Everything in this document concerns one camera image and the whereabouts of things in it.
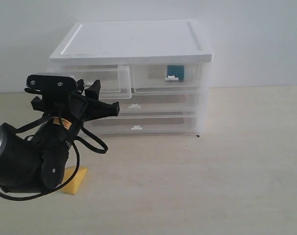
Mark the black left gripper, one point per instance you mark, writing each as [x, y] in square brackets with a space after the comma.
[81, 105]

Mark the white cap teal bottle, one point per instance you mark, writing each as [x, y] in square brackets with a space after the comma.
[180, 73]

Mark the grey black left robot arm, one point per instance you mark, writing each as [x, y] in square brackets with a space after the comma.
[33, 157]

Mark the bottom wide clear drawer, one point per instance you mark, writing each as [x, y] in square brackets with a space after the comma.
[170, 124]

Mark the wide clear drawer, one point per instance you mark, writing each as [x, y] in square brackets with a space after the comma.
[170, 124]
[159, 103]

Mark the white plastic drawer cabinet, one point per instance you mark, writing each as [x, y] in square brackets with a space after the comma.
[139, 43]

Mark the middle wide clear drawer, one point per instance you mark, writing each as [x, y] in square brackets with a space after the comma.
[159, 103]

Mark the yellow cheese wedge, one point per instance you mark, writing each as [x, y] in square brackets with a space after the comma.
[73, 186]

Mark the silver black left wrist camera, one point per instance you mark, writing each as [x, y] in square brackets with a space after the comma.
[50, 83]

